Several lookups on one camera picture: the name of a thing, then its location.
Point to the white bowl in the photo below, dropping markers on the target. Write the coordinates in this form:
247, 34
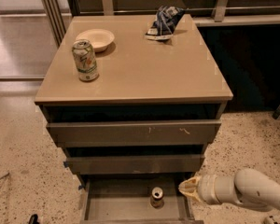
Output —
100, 39

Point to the grey top drawer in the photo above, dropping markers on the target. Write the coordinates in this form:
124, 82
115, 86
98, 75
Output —
133, 134

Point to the blue chip bag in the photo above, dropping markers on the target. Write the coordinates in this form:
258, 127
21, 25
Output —
166, 20

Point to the grey middle drawer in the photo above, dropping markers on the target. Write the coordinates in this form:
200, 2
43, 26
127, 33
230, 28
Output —
135, 165

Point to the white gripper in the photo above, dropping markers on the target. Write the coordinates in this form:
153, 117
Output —
206, 188

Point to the green white soda can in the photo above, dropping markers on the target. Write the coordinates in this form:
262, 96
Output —
85, 60

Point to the white object bottom right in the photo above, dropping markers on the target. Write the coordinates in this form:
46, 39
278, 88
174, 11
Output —
272, 220

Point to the grey drawer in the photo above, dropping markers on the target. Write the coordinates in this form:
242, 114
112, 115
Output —
135, 165
133, 134
126, 200

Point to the black object bottom left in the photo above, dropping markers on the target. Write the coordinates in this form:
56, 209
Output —
33, 219

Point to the tan drawer cabinet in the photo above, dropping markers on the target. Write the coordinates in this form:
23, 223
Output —
139, 80

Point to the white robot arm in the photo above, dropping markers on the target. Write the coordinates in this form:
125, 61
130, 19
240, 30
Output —
248, 188

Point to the orange soda can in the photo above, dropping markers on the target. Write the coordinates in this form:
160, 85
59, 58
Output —
156, 198

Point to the grey bottom drawer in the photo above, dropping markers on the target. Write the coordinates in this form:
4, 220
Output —
126, 200

